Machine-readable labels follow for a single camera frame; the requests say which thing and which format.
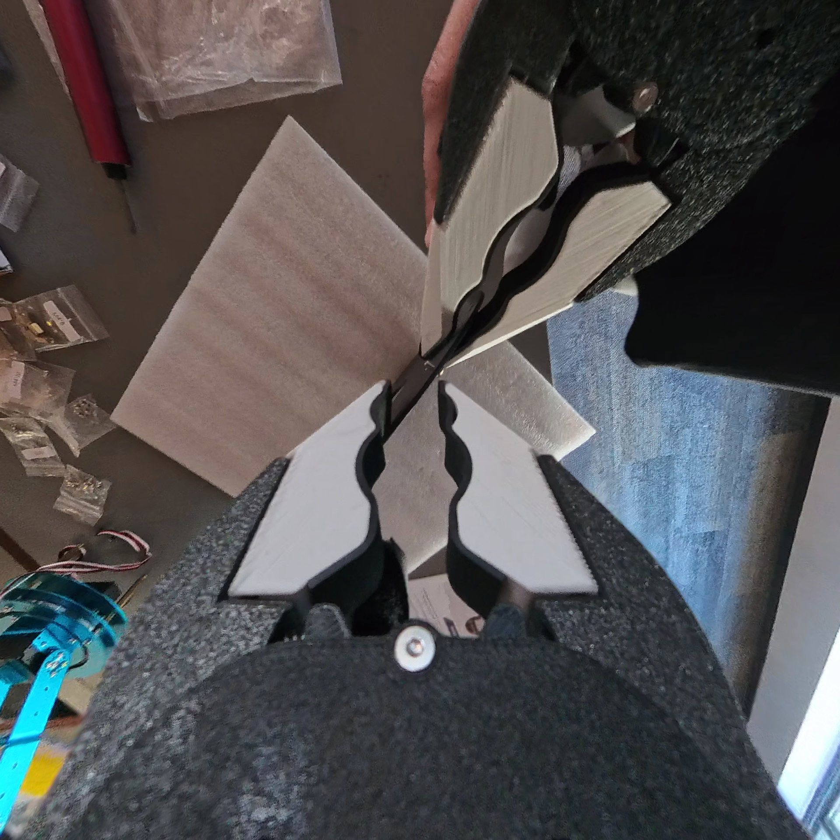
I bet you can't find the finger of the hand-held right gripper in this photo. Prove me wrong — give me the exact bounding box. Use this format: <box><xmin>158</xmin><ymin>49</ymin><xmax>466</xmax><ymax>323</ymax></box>
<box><xmin>419</xmin><ymin>80</ymin><xmax>567</xmax><ymax>357</ymax></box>
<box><xmin>451</xmin><ymin>166</ymin><xmax>673</xmax><ymax>367</ymax></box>

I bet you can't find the yellow box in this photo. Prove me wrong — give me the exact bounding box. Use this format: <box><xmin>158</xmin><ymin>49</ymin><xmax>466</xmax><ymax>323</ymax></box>
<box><xmin>0</xmin><ymin>748</ymin><xmax>70</xmax><ymax>805</ymax></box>

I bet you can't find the window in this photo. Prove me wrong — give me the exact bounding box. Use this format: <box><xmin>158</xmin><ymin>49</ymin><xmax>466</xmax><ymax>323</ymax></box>
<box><xmin>777</xmin><ymin>689</ymin><xmax>840</xmax><ymax>840</ymax></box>

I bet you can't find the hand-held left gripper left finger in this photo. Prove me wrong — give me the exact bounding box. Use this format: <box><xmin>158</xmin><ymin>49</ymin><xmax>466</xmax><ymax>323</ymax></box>
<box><xmin>226</xmin><ymin>381</ymin><xmax>403</xmax><ymax>636</ymax></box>

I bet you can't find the small clear parts bag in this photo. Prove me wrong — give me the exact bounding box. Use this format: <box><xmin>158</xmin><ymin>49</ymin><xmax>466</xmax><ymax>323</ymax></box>
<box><xmin>0</xmin><ymin>302</ymin><xmax>34</xmax><ymax>362</ymax></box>
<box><xmin>0</xmin><ymin>360</ymin><xmax>76</xmax><ymax>421</ymax></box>
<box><xmin>54</xmin><ymin>465</ymin><xmax>112</xmax><ymax>526</ymax></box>
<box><xmin>0</xmin><ymin>416</ymin><xmax>67</xmax><ymax>476</ymax></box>

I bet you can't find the large clear plastic bag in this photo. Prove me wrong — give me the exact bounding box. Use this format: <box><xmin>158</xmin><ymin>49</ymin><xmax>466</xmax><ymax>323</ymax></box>
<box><xmin>85</xmin><ymin>0</ymin><xmax>343</xmax><ymax>122</ymax></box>

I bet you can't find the white foam sheet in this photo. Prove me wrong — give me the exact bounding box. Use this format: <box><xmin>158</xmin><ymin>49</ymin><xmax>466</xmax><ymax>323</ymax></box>
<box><xmin>110</xmin><ymin>117</ymin><xmax>597</xmax><ymax>578</ymax></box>

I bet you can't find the open instruction booklet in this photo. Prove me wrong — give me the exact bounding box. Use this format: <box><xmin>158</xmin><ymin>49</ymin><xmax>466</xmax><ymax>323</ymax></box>
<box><xmin>407</xmin><ymin>574</ymin><xmax>487</xmax><ymax>637</ymax></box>

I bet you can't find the dark grey desk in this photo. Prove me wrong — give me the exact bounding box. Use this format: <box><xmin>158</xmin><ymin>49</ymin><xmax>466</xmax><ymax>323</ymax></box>
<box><xmin>0</xmin><ymin>0</ymin><xmax>552</xmax><ymax>840</ymax></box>

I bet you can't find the small bag with silver nuts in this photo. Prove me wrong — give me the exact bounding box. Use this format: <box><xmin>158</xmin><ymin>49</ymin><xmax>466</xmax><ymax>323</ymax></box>
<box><xmin>62</xmin><ymin>394</ymin><xmax>118</xmax><ymax>457</ymax></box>

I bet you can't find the small bag with brass parts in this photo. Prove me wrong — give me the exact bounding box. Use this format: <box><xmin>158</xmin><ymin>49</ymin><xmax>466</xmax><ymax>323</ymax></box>
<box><xmin>14</xmin><ymin>285</ymin><xmax>109</xmax><ymax>352</ymax></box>

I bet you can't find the person's right hand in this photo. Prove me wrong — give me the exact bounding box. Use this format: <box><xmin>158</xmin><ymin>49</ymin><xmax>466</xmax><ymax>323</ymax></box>
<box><xmin>423</xmin><ymin>0</ymin><xmax>475</xmax><ymax>247</ymax></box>

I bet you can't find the person's black clothing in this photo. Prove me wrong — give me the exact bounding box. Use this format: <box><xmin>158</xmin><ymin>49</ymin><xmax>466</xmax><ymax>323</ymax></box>
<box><xmin>626</xmin><ymin>85</ymin><xmax>840</xmax><ymax>398</ymax></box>

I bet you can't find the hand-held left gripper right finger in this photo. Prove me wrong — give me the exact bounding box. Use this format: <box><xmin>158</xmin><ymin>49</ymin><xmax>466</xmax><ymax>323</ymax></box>
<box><xmin>438</xmin><ymin>381</ymin><xmax>599</xmax><ymax>631</ymax></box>

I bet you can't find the red handled screwdriver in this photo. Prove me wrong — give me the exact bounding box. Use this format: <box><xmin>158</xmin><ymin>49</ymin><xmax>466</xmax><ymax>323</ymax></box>
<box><xmin>39</xmin><ymin>0</ymin><xmax>139</xmax><ymax>234</ymax></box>

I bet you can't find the small grey labelled bag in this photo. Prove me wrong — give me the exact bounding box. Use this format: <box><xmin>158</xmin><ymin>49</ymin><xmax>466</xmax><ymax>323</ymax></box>
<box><xmin>0</xmin><ymin>154</ymin><xmax>40</xmax><ymax>231</ymax></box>

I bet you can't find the red white servo cable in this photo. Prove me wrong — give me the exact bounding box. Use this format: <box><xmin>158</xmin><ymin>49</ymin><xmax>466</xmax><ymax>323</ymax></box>
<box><xmin>39</xmin><ymin>528</ymin><xmax>153</xmax><ymax>578</ymax></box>

